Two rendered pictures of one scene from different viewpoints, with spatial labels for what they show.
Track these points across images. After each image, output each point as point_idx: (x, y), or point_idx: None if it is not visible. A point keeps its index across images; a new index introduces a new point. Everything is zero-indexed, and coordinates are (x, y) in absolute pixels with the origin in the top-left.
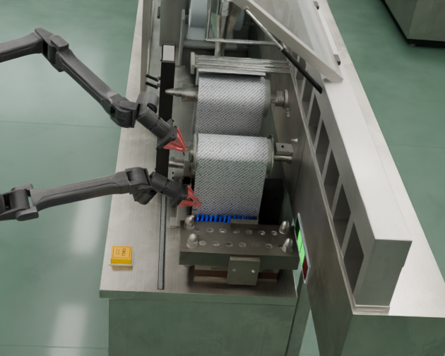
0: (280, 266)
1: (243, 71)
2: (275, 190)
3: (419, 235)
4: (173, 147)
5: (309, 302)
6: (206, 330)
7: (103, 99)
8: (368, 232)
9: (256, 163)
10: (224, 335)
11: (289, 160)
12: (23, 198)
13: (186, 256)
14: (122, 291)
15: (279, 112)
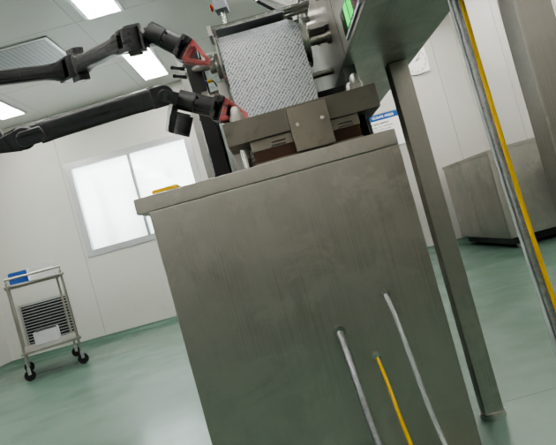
0: (356, 107)
1: (261, 18)
2: (333, 88)
3: None
4: (194, 58)
5: (460, 267)
6: (297, 230)
7: (109, 41)
8: None
9: (288, 37)
10: (326, 230)
11: (328, 33)
12: (26, 126)
13: (232, 131)
14: (162, 192)
15: None
